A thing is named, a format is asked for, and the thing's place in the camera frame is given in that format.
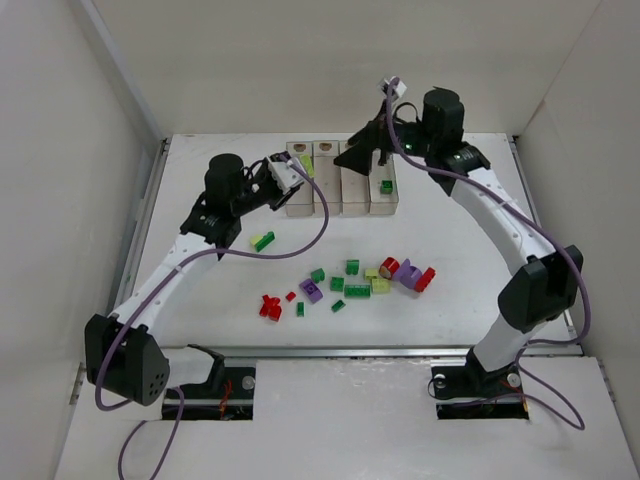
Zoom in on lime green lego brick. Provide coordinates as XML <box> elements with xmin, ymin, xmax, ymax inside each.
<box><xmin>299</xmin><ymin>154</ymin><xmax>315</xmax><ymax>178</ymax></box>

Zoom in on green square lego brick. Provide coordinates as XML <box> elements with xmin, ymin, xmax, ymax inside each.
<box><xmin>380</xmin><ymin>180</ymin><xmax>394</xmax><ymax>195</ymax></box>

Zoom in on small green lego brick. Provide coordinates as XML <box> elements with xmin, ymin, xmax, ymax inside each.
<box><xmin>311</xmin><ymin>268</ymin><xmax>326</xmax><ymax>284</ymax></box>

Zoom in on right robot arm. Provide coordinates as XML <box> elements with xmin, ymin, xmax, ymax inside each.
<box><xmin>334</xmin><ymin>77</ymin><xmax>588</xmax><ymax>385</ymax></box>

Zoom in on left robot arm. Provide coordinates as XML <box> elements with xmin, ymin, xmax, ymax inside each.
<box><xmin>84</xmin><ymin>152</ymin><xmax>309</xmax><ymax>411</ymax></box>

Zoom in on clear bin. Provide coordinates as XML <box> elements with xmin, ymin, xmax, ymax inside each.
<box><xmin>339</xmin><ymin>141</ymin><xmax>370</xmax><ymax>217</ymax></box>
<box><xmin>313</xmin><ymin>140</ymin><xmax>342</xmax><ymax>216</ymax></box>
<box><xmin>368</xmin><ymin>160</ymin><xmax>399</xmax><ymax>216</ymax></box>
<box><xmin>285</xmin><ymin>142</ymin><xmax>314</xmax><ymax>217</ymax></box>

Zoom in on green arch lego brick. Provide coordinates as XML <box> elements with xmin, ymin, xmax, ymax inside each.
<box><xmin>345</xmin><ymin>259</ymin><xmax>360</xmax><ymax>275</ymax></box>

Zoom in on green numbered lego brick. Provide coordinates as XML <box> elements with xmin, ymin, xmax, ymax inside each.
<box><xmin>329</xmin><ymin>276</ymin><xmax>345</xmax><ymax>292</ymax></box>

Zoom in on purple slope lego brick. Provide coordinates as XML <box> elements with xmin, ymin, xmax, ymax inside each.
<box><xmin>299</xmin><ymin>277</ymin><xmax>324</xmax><ymax>304</ymax></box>

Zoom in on lime small lego brick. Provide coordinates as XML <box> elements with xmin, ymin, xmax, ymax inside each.
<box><xmin>364</xmin><ymin>268</ymin><xmax>379</xmax><ymax>281</ymax></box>

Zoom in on red flower round lego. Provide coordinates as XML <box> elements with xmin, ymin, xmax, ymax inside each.
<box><xmin>379</xmin><ymin>257</ymin><xmax>400</xmax><ymax>280</ymax></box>

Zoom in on long green lego brick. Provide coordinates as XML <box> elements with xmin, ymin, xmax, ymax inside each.
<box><xmin>344</xmin><ymin>284</ymin><xmax>371</xmax><ymax>299</ymax></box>

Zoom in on red cross lego piece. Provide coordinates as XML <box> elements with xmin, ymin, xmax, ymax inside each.
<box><xmin>259</xmin><ymin>295</ymin><xmax>282</xmax><ymax>322</ymax></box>

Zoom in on green slope lego brick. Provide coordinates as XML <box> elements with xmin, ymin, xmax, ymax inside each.
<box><xmin>331</xmin><ymin>300</ymin><xmax>346</xmax><ymax>313</ymax></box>

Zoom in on purple arch lego brick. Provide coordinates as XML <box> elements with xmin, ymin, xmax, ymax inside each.
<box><xmin>392</xmin><ymin>259</ymin><xmax>424</xmax><ymax>291</ymax></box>

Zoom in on lime square lego brick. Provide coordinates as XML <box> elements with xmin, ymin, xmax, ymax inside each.
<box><xmin>370</xmin><ymin>277</ymin><xmax>391</xmax><ymax>294</ymax></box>

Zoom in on red double round lego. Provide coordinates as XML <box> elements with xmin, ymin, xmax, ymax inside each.
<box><xmin>414</xmin><ymin>267</ymin><xmax>436</xmax><ymax>293</ymax></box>

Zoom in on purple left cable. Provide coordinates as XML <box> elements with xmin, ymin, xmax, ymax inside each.
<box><xmin>94</xmin><ymin>155</ymin><xmax>330</xmax><ymax>480</ymax></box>

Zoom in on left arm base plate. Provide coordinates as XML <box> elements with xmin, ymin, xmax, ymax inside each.
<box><xmin>181</xmin><ymin>365</ymin><xmax>256</xmax><ymax>421</ymax></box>

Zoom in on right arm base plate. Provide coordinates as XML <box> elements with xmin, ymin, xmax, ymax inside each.
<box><xmin>428</xmin><ymin>365</ymin><xmax>529</xmax><ymax>420</ymax></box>

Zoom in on aluminium front rail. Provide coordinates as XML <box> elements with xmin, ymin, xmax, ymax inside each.
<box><xmin>99</xmin><ymin>342</ymin><xmax>586</xmax><ymax>360</ymax></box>

